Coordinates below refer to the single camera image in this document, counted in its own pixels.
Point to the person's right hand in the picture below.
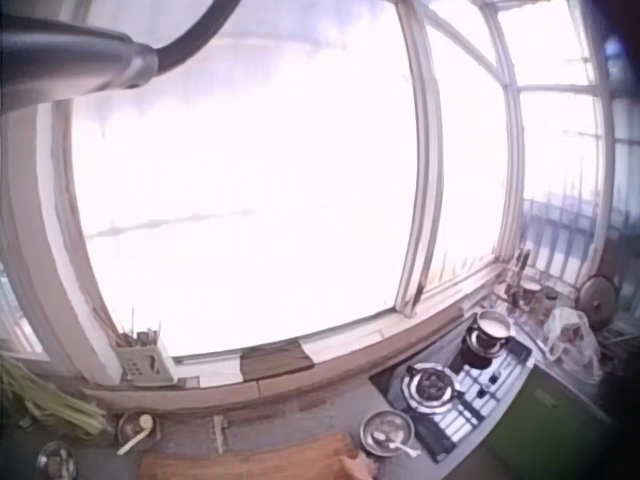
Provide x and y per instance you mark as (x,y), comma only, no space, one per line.
(361,468)

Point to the person's right fingers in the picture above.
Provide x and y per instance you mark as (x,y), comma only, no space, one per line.
(360,465)

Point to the steel bowl with food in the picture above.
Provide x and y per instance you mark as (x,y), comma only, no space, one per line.
(385,429)

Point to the white spoon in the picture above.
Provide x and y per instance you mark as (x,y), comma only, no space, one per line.
(398,442)

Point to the wooden cutting board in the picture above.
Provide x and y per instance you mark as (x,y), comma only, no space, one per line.
(250,459)

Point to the steel gas stove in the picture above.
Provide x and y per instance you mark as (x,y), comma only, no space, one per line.
(452,400)

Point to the dark folded cloth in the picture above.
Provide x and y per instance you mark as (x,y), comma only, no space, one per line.
(275,362)

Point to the green cabinet door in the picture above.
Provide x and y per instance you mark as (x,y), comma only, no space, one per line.
(542,417)

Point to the steel pot with white rim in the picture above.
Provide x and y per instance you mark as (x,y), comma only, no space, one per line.
(492,330)

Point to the white plastic ladle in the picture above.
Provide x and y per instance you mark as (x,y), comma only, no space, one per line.
(136,432)

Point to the small dark bowl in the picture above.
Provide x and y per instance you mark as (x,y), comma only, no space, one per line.
(131,425)

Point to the white utensil holder with chopsticks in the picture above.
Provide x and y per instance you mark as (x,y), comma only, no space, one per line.
(145,364)

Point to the dark sauce bottle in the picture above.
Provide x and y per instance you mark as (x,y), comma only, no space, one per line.
(516,277)

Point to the clear plastic bag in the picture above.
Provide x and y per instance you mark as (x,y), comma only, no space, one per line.
(572,340)

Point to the glass jar with lid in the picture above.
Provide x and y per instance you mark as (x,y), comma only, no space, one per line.
(550,301)

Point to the round brown pan lid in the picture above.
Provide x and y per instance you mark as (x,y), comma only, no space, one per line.
(597,296)

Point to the small steel bowl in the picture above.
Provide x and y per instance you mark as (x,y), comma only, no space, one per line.
(56,460)

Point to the bunch of green vegetable stalks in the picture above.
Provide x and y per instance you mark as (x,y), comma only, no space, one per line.
(47,400)

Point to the white window frame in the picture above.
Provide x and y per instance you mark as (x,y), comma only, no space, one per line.
(425,165)

